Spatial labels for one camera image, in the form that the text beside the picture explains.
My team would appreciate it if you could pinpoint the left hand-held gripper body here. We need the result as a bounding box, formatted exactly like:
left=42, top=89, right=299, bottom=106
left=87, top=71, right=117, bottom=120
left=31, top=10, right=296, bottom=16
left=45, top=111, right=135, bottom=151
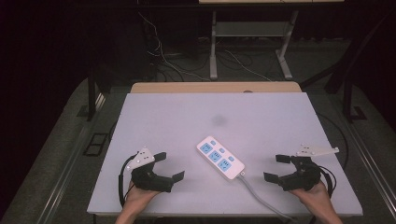
left=125, top=147, right=176, bottom=193

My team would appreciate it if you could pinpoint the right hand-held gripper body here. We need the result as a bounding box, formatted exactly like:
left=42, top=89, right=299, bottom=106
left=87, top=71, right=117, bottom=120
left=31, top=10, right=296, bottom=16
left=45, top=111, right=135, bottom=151
left=278, top=144, right=340, bottom=192

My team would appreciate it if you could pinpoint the person's left hand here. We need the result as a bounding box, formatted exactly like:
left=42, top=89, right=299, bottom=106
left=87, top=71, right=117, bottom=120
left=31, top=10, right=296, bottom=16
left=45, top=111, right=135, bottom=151
left=123, top=182, right=162, bottom=210

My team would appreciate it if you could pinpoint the person's right hand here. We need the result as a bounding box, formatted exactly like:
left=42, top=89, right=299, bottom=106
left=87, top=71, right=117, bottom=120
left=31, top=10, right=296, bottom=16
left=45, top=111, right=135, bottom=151
left=289, top=181, right=333, bottom=213

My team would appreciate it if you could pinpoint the white power strip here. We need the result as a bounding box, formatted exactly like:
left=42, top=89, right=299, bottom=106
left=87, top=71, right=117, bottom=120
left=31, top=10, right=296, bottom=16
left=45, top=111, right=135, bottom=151
left=195, top=135, right=247, bottom=181

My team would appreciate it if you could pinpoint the white board table cover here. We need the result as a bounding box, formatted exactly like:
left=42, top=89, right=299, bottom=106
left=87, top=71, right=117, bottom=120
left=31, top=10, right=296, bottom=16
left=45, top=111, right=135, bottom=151
left=87, top=91, right=364, bottom=217

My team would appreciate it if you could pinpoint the wooden table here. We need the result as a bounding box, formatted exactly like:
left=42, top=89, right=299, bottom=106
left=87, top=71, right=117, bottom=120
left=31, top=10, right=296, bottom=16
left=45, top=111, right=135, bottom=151
left=130, top=81, right=303, bottom=94

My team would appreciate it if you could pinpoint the black stand leg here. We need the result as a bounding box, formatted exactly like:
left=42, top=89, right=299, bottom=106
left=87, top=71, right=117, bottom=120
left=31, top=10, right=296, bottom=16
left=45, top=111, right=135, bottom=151
left=86, top=66, right=108, bottom=122
left=342, top=74, right=368, bottom=123

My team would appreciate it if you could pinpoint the grey power strip cable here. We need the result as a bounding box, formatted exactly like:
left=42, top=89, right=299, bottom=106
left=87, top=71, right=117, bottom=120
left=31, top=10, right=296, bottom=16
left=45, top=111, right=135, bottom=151
left=237, top=174, right=301, bottom=224

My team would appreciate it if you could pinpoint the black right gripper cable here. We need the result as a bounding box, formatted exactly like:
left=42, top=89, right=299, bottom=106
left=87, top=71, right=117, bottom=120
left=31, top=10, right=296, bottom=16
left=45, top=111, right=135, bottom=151
left=317, top=165, right=338, bottom=198

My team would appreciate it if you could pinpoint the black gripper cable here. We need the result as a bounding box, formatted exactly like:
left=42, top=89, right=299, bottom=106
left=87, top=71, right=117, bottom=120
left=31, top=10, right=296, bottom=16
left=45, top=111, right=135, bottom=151
left=117, top=153, right=138, bottom=208
left=317, top=165, right=338, bottom=198

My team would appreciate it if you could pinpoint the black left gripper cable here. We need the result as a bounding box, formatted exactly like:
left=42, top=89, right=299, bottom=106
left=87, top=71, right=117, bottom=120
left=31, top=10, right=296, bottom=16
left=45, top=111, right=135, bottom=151
left=117, top=153, right=138, bottom=208

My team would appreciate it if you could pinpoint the thin black cable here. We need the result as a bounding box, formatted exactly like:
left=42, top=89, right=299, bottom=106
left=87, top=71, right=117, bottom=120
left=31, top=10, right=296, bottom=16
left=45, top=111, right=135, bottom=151
left=317, top=112, right=350, bottom=171

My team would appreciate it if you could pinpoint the white floor cable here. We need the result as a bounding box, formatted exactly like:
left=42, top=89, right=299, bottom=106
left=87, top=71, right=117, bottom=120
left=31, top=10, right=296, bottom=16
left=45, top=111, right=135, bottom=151
left=137, top=11, right=213, bottom=82

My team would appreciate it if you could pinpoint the grey metal desk frame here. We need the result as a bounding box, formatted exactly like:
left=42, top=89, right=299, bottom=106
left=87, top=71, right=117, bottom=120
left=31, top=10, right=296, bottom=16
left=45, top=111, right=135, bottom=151
left=208, top=9, right=299, bottom=81

